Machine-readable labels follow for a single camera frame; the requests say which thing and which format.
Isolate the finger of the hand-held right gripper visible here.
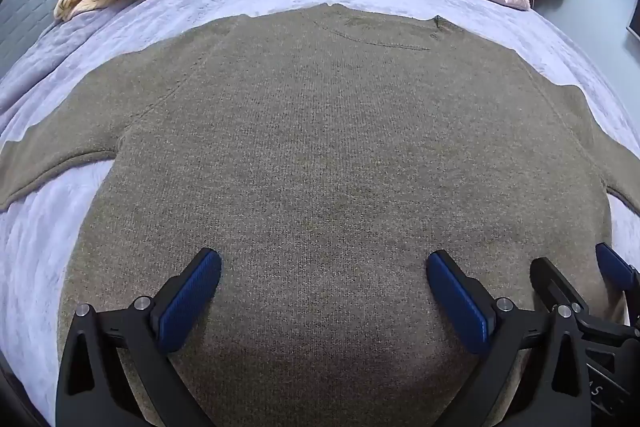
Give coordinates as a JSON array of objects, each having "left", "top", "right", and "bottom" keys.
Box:
[
  {"left": 530, "top": 258, "right": 588, "bottom": 320},
  {"left": 595, "top": 243, "right": 640, "bottom": 295}
]

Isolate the olive brown knit sweater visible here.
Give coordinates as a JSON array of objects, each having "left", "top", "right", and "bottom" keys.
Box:
[{"left": 0, "top": 3, "right": 640, "bottom": 427}]

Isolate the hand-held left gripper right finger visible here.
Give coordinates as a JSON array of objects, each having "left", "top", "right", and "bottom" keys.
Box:
[{"left": 425, "top": 250, "right": 596, "bottom": 427}]

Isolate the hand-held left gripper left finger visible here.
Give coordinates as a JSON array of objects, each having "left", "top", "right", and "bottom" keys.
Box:
[{"left": 55, "top": 248, "right": 223, "bottom": 427}]

